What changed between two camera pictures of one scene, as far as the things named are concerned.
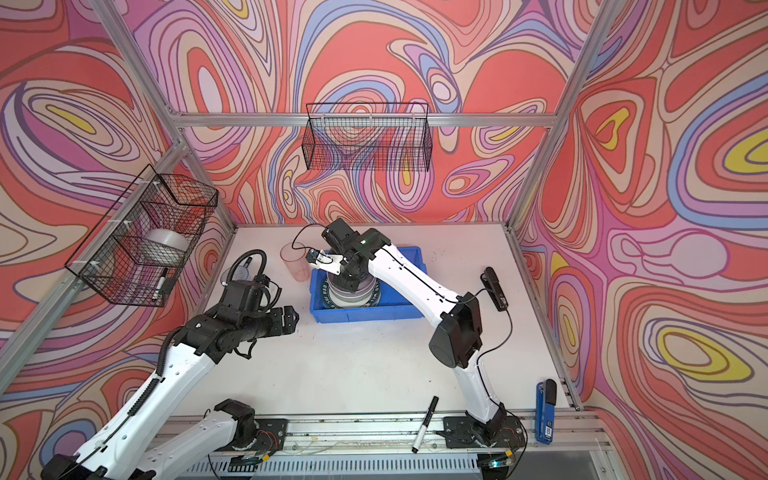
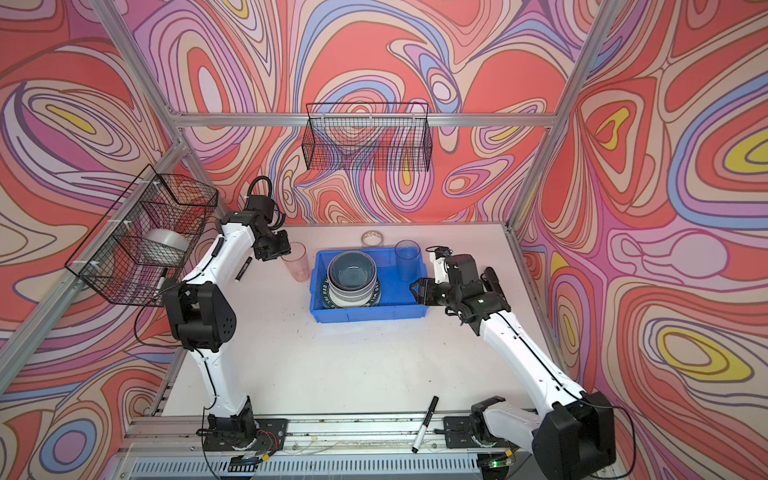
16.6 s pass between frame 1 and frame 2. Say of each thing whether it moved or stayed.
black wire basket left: stayed
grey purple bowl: stayed
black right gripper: moved
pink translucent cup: stayed
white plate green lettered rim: stayed
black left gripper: moved
